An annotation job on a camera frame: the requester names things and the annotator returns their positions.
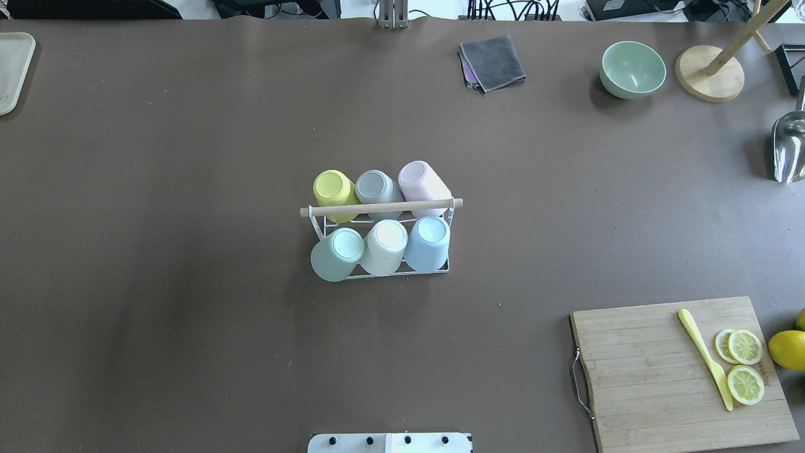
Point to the mint green cup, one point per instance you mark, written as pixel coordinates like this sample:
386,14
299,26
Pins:
336,256

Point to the grey cup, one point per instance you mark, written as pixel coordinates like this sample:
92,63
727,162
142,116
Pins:
374,186

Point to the yellow plastic knife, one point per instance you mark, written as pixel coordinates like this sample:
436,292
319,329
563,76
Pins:
716,370

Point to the metal scoop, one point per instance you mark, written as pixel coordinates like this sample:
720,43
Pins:
788,143

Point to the wooden mug tree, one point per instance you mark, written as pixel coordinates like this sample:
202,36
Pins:
714,74

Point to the wooden cutting board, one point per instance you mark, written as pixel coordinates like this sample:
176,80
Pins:
650,390

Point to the lemon slice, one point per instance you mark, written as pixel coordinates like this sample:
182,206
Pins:
745,385
738,347

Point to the grey folded cloth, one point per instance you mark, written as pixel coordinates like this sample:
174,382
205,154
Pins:
490,64

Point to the yellow lemon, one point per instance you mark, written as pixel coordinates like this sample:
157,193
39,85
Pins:
800,321
787,349

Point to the cream tray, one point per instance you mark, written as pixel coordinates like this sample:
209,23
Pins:
17,50

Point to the pink cup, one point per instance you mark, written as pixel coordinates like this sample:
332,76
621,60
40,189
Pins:
418,181

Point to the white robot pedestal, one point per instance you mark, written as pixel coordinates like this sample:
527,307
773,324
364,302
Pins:
392,442

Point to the light blue cup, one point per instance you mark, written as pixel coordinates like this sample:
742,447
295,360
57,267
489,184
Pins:
428,244

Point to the aluminium frame post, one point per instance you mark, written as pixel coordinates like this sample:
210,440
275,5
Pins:
393,14

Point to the green bowl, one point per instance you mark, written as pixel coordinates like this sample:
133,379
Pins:
631,70

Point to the white cup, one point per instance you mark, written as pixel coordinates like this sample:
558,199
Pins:
385,246

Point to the white wire cup holder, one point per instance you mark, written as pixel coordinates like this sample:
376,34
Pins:
319,216

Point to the yellow cup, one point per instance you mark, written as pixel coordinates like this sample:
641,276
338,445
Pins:
334,188

